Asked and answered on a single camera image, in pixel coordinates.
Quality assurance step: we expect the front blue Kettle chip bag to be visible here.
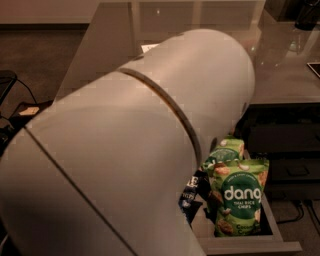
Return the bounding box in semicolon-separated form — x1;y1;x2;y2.
178;170;211;224

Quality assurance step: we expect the middle green Dang chip bag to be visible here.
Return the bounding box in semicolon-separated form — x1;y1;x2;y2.
201;136;244;172

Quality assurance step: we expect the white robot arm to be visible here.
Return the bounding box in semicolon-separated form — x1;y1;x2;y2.
0;29;255;256

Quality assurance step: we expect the white handwritten paper note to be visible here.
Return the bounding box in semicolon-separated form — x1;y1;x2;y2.
141;44;157;53

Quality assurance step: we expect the green dang chip bag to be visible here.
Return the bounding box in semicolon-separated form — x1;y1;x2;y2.
201;136;244;172
207;159;269;237

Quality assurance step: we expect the open grey drawer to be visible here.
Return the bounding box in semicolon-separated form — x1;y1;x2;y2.
191;194;302;256

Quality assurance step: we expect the dark side table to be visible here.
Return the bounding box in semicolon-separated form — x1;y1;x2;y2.
9;100;53;128

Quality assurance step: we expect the grey counter cabinet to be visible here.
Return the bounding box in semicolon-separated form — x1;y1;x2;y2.
53;1;320;161

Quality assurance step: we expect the black floor cable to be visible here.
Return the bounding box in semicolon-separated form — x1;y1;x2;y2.
275;199;320;234

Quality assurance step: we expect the black equipment with cables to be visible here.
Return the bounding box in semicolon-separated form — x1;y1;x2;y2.
0;69;38;148

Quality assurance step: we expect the front green Dang chip bag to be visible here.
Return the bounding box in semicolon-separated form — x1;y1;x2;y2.
207;159;269;237

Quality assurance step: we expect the dark cup on counter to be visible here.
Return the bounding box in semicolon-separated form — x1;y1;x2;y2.
295;0;320;31

